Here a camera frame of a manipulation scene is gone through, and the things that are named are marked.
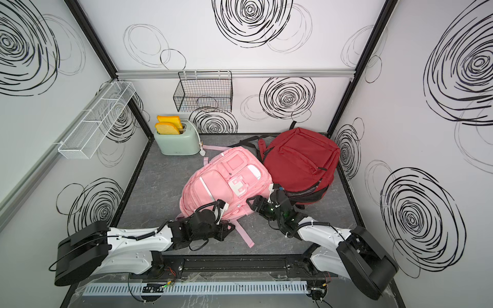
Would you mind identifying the yellow toast slice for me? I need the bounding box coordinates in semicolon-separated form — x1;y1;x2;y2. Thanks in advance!
155;122;181;135
157;115;184;130

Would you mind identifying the front yellow toast slice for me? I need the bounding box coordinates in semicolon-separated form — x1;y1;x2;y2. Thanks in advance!
155;122;181;135

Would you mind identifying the white mesh wall shelf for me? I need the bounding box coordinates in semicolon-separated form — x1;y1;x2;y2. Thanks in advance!
58;81;137;159

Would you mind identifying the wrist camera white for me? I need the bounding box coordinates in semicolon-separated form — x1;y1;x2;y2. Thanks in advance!
215;199;229;224
268;184;279;198

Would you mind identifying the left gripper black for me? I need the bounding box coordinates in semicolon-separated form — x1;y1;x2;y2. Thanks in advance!
193;219;238;242

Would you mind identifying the pink tape outline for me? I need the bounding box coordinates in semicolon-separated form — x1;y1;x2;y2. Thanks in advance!
179;145;273;248

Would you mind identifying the mint green toaster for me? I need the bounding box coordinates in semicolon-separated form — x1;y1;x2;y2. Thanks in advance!
154;119;205;157

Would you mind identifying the rear yellow toast slice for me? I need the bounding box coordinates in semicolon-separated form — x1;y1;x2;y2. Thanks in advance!
157;115;184;130

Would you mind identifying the white slotted cable duct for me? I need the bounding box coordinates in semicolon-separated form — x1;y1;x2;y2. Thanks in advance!
82;281;309;297

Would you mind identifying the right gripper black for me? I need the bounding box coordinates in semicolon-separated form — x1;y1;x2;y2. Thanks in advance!
246;194;285;223

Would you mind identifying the black wire basket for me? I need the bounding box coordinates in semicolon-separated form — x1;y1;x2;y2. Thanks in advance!
173;71;234;112

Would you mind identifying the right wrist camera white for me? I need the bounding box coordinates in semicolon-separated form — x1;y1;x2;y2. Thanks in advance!
268;184;279;198

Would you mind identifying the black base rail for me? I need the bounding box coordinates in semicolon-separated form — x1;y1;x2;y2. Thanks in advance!
134;254;338;280

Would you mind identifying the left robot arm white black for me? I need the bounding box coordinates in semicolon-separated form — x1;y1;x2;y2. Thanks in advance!
49;209;236;287

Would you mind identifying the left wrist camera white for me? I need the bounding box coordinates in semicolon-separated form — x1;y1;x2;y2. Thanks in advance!
215;199;229;224

